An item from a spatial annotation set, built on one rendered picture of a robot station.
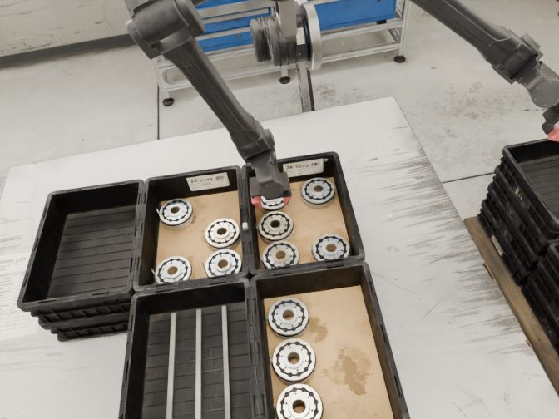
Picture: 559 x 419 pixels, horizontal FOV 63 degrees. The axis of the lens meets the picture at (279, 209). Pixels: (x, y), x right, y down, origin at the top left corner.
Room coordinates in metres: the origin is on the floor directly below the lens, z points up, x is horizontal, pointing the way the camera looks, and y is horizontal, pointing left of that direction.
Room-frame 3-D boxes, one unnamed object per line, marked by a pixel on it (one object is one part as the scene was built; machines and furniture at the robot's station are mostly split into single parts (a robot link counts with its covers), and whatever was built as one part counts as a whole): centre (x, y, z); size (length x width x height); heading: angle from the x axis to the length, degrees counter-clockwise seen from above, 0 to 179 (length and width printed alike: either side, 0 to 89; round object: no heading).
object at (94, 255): (0.81, 0.55, 0.87); 0.40 x 0.30 x 0.11; 0
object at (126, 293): (0.81, 0.55, 0.92); 0.40 x 0.30 x 0.02; 0
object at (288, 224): (0.80, 0.02, 0.86); 0.10 x 0.10 x 0.01
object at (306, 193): (0.91, -0.13, 0.86); 0.10 x 0.10 x 0.01
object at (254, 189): (0.80, 0.02, 1.06); 0.10 x 0.07 x 0.07; 91
